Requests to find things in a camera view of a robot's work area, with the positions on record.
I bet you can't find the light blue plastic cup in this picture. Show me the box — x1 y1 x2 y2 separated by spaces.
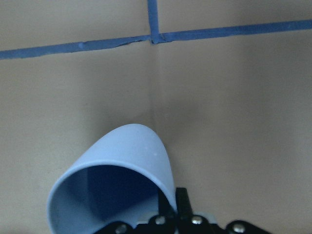
47 124 176 234

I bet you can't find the blue tape horizontal line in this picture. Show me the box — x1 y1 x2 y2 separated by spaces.
0 19 312 60

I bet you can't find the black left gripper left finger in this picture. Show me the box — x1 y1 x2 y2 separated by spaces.
157 190 175 218

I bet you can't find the blue tape vertical strip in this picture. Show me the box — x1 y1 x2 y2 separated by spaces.
147 0 159 42

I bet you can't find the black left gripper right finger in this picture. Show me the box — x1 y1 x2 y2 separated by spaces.
175 187 193 217

